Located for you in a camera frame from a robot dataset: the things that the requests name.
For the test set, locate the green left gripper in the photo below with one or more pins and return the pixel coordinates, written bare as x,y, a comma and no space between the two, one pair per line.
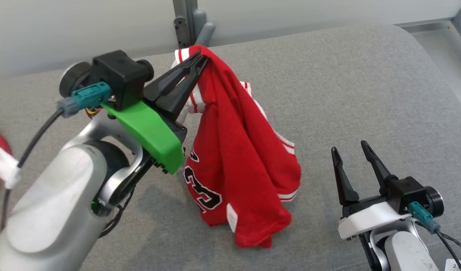
151,131

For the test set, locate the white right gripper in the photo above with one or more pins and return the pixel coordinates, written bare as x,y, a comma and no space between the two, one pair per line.
365,220

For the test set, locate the red basketball jersey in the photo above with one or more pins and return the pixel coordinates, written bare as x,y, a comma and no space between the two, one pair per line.
234,150

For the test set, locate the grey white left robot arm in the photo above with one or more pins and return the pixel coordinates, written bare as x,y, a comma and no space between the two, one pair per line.
53,210

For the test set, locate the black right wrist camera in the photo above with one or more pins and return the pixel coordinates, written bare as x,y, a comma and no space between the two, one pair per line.
407,194

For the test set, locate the dark grey post bracket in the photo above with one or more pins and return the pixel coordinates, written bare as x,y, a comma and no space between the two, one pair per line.
181,32

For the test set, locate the grey cylindrical post pipes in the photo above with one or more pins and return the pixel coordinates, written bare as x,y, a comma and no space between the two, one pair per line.
204,32

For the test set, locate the grey metal wall post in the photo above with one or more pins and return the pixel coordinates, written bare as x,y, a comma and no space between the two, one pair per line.
185,9

